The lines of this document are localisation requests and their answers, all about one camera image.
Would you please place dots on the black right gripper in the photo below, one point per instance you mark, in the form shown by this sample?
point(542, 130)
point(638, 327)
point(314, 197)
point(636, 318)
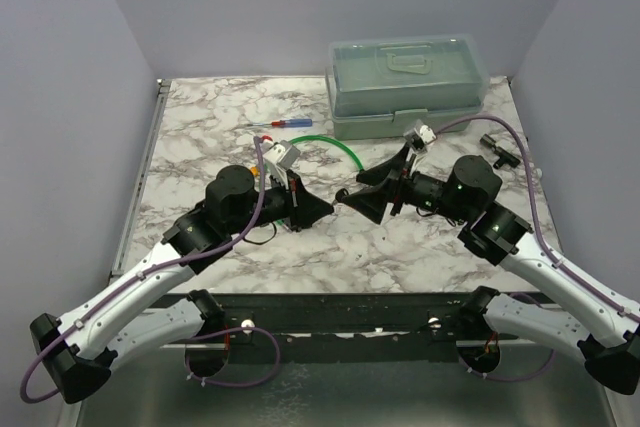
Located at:
point(395, 181)

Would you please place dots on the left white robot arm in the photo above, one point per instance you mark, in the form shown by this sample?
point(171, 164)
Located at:
point(81, 348)

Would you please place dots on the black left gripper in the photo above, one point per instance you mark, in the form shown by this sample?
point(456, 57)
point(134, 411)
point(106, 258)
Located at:
point(304, 208)

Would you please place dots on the black metal base rail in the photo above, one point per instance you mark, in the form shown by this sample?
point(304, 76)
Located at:
point(346, 328)

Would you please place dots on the red blue screwdriver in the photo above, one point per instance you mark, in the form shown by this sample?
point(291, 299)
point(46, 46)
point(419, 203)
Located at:
point(283, 123)

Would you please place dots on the black cylinder lock part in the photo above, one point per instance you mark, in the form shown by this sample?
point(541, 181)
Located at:
point(504, 158)

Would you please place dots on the green translucent tool box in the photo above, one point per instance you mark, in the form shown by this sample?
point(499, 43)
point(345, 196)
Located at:
point(380, 88)

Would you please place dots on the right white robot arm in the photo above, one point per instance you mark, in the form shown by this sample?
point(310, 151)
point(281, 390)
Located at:
point(594, 325)

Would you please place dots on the aluminium side rail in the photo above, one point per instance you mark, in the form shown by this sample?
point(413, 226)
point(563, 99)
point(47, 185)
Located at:
point(117, 268)

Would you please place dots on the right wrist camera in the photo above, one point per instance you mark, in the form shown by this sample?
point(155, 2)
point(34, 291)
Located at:
point(419, 137)

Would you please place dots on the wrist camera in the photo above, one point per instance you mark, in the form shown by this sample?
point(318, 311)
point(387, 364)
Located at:
point(281, 156)
point(419, 137)

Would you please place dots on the black head silver key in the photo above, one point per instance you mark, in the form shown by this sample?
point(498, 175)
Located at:
point(340, 195)

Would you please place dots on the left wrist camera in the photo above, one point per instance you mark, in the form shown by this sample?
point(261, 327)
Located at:
point(281, 156)

